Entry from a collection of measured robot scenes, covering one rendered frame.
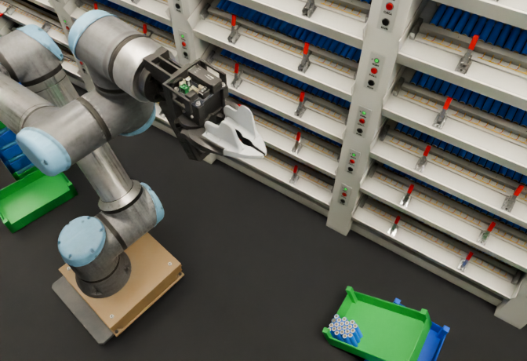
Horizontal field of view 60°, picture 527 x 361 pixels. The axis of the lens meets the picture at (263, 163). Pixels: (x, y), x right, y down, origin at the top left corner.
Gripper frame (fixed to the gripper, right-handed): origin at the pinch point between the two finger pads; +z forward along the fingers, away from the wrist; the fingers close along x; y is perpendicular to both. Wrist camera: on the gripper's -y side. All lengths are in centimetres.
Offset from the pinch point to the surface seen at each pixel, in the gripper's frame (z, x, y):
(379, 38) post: -13, 63, -24
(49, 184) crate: -122, -3, -121
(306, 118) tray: -31, 61, -65
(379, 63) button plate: -11, 63, -31
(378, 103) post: -8, 63, -45
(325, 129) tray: -23, 61, -65
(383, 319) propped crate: 25, 38, -111
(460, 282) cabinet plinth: 40, 71, -115
